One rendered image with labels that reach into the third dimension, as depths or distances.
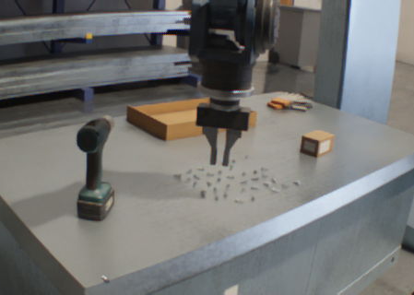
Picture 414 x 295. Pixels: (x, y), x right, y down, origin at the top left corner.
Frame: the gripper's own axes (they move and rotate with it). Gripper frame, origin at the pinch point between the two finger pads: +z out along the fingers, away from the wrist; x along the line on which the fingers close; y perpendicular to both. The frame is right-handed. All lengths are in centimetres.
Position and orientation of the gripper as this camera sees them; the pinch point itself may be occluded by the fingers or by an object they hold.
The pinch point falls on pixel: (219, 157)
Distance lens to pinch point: 129.8
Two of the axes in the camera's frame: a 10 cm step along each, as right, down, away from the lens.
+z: -0.7, 9.4, 3.3
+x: 9.9, 1.1, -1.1
